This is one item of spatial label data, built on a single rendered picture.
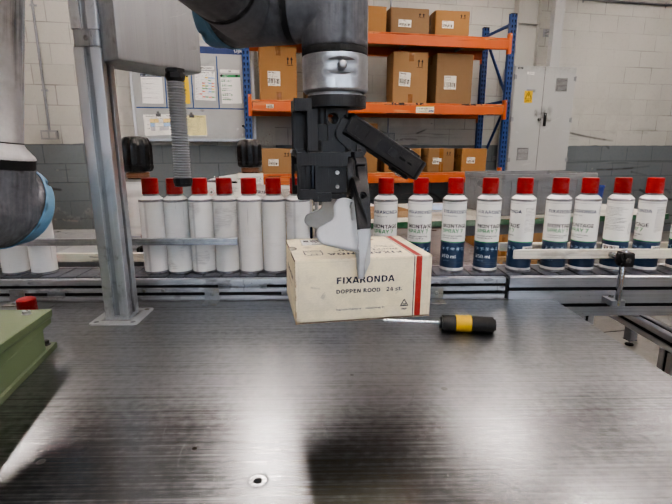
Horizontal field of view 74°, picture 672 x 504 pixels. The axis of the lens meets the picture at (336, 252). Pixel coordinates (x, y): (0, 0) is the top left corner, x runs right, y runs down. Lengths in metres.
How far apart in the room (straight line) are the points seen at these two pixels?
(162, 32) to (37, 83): 4.91
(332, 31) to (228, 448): 0.46
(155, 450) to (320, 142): 0.38
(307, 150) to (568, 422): 0.44
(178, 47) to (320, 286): 0.58
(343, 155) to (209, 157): 4.90
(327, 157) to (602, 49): 6.70
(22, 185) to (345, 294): 0.48
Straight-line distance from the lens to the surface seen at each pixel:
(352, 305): 0.52
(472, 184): 2.77
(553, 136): 6.20
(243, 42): 0.57
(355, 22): 0.53
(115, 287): 0.93
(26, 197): 0.77
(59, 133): 5.72
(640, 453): 0.61
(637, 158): 7.52
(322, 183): 0.52
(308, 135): 0.53
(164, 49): 0.92
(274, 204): 0.96
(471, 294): 1.01
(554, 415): 0.63
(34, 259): 1.15
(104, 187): 0.90
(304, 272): 0.50
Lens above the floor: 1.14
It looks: 13 degrees down
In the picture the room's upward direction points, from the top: straight up
